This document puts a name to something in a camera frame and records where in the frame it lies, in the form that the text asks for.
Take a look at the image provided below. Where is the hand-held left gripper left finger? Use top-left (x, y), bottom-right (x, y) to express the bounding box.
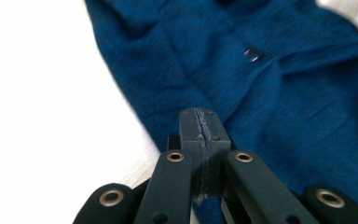
top-left (167, 106), bottom-right (206, 200)

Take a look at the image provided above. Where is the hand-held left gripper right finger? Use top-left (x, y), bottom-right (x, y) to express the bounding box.
top-left (199, 106), bottom-right (232, 200)

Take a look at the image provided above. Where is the blue shirt with white print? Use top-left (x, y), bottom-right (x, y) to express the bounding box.
top-left (85, 0), bottom-right (358, 224)

